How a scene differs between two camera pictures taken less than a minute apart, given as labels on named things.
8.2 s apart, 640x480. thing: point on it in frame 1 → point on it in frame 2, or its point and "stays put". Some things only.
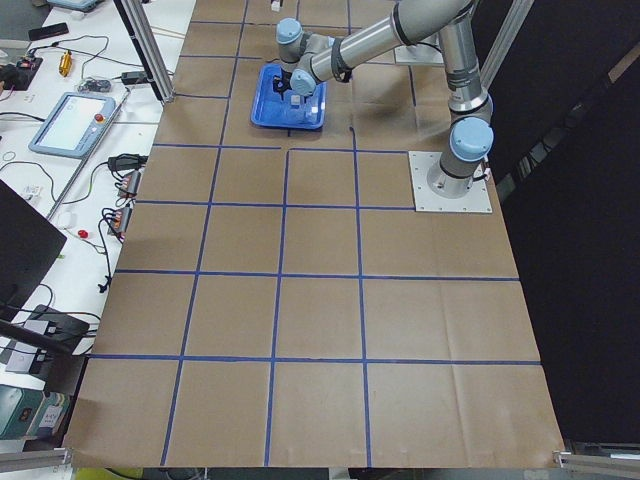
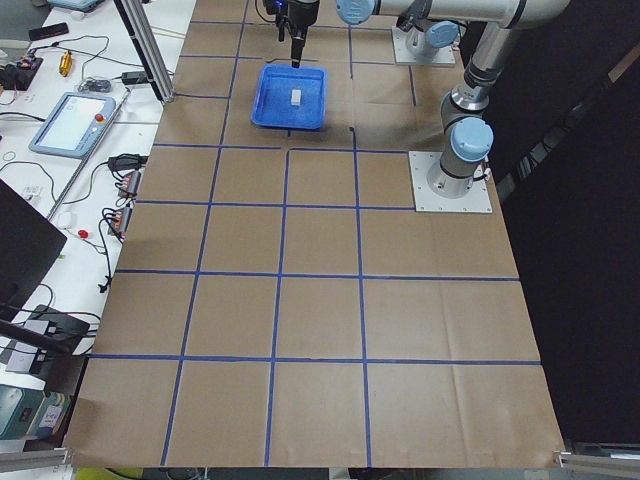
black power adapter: [134, 78] stays put
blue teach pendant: [73, 125] stays put
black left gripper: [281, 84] → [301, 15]
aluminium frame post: [148, 48] stays put
